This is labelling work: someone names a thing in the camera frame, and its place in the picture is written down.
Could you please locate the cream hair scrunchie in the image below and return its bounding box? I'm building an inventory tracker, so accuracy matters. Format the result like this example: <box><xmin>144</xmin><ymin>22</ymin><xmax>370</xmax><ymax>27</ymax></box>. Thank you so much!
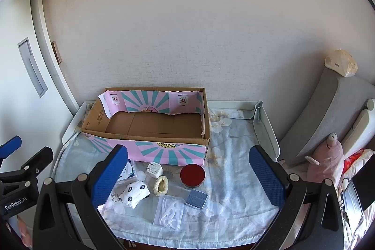
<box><xmin>154</xmin><ymin>175</ymin><xmax>169</xmax><ymax>197</ymax></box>

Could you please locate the pink plush toy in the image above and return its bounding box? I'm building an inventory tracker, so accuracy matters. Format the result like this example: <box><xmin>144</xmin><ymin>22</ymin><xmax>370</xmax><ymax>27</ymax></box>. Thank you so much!
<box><xmin>305</xmin><ymin>133</ymin><xmax>343</xmax><ymax>184</ymax></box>

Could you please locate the laptop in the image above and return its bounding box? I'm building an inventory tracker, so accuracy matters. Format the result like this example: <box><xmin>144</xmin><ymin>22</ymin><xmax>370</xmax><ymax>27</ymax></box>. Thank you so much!
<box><xmin>341</xmin><ymin>150</ymin><xmax>375</xmax><ymax>214</ymax></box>

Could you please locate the floral blanket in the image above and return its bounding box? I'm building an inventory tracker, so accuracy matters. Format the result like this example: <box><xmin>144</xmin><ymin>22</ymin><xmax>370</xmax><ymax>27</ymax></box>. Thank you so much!
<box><xmin>342</xmin><ymin>203</ymin><xmax>375</xmax><ymax>250</ymax></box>

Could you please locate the white door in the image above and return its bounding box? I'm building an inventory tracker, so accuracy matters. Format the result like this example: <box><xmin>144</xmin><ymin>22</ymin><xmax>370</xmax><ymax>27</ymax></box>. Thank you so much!
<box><xmin>0</xmin><ymin>0</ymin><xmax>74</xmax><ymax>151</ymax></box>

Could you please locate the clear floss pick box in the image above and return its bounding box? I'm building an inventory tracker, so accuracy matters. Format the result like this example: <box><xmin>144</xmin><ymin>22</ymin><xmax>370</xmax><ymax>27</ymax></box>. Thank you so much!
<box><xmin>154</xmin><ymin>194</ymin><xmax>185</xmax><ymax>230</ymax></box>

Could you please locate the white pillow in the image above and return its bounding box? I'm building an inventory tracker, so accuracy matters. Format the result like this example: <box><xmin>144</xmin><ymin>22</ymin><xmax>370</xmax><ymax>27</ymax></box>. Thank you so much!
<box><xmin>341</xmin><ymin>99</ymin><xmax>375</xmax><ymax>157</ymax></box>

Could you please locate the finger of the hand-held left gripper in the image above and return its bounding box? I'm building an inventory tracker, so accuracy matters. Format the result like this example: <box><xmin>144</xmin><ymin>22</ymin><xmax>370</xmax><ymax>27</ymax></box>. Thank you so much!
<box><xmin>17</xmin><ymin>146</ymin><xmax>54</xmax><ymax>185</ymax></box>
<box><xmin>0</xmin><ymin>136</ymin><xmax>23</xmax><ymax>163</ymax></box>

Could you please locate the red round tin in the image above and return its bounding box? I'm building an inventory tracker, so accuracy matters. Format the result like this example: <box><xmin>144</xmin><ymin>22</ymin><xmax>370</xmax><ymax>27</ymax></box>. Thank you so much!
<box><xmin>180</xmin><ymin>164</ymin><xmax>206</xmax><ymax>188</ymax></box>

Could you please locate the pink striped cardboard box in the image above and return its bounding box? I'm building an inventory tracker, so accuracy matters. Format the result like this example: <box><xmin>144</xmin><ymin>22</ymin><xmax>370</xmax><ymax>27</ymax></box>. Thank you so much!
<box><xmin>80</xmin><ymin>87</ymin><xmax>211</xmax><ymax>167</ymax></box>

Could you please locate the cream plastic bag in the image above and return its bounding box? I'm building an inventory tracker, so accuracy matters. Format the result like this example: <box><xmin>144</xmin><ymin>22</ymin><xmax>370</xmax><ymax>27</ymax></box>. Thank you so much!
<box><xmin>324</xmin><ymin>48</ymin><xmax>358</xmax><ymax>78</ymax></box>

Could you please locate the small blue-grey box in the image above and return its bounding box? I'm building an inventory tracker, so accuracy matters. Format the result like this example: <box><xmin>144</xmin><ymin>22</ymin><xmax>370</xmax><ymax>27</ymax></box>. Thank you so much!
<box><xmin>184</xmin><ymin>188</ymin><xmax>208</xmax><ymax>209</ymax></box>

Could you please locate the brown wooden piece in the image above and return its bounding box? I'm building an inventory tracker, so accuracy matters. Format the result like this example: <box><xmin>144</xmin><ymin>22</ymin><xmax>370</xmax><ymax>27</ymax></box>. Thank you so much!
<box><xmin>51</xmin><ymin>41</ymin><xmax>63</xmax><ymax>63</ymax></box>

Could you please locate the grey recessed door handle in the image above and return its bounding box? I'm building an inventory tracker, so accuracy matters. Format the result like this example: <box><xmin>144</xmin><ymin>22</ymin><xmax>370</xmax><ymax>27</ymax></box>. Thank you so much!
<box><xmin>18</xmin><ymin>37</ymin><xmax>49</xmax><ymax>97</ymax></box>

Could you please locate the person's left hand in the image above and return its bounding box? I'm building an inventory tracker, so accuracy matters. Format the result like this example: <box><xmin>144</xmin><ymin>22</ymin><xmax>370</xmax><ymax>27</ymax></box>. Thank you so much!
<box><xmin>16</xmin><ymin>214</ymin><xmax>33</xmax><ymax>249</ymax></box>

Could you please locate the white charger plug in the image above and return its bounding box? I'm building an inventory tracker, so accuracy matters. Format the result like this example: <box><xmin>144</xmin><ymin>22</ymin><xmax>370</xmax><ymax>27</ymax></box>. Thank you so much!
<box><xmin>146</xmin><ymin>161</ymin><xmax>163</xmax><ymax>179</ymax></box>

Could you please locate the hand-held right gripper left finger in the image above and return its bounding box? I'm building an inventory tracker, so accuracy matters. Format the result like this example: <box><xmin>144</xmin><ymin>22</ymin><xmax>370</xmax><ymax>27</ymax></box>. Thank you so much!
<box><xmin>33</xmin><ymin>145</ymin><xmax>129</xmax><ymax>250</ymax></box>

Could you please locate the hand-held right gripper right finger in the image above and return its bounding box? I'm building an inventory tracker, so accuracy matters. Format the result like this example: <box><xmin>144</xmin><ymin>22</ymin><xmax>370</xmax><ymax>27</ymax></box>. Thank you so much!
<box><xmin>249</xmin><ymin>145</ymin><xmax>344</xmax><ymax>250</ymax></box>

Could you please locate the grey cushion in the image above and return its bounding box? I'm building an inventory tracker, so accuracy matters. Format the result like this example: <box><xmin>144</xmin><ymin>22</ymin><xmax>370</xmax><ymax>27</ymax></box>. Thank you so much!
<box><xmin>278</xmin><ymin>67</ymin><xmax>370</xmax><ymax>166</ymax></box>

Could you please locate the white printed sock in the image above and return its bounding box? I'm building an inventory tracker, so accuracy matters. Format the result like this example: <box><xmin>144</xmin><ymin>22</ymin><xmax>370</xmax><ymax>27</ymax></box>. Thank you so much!
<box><xmin>120</xmin><ymin>180</ymin><xmax>151</xmax><ymax>209</ymax></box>

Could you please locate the white door frame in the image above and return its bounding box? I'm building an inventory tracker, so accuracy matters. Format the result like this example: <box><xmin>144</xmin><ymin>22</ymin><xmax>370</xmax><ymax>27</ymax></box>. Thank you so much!
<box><xmin>29</xmin><ymin>0</ymin><xmax>80</xmax><ymax>116</ymax></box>

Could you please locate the white packet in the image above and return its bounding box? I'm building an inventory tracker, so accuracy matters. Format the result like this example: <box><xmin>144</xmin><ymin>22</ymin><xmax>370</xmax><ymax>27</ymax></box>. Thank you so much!
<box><xmin>117</xmin><ymin>159</ymin><xmax>135</xmax><ymax>182</ymax></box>

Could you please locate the red cloth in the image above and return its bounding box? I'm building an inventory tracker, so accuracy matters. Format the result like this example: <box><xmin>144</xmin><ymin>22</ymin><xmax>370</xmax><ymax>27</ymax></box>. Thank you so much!
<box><xmin>341</xmin><ymin>149</ymin><xmax>367</xmax><ymax>178</ymax></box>

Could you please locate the floral bed sheet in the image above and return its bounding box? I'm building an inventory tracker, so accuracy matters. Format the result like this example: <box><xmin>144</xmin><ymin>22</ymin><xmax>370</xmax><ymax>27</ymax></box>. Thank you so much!
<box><xmin>54</xmin><ymin>107</ymin><xmax>280</xmax><ymax>242</ymax></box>

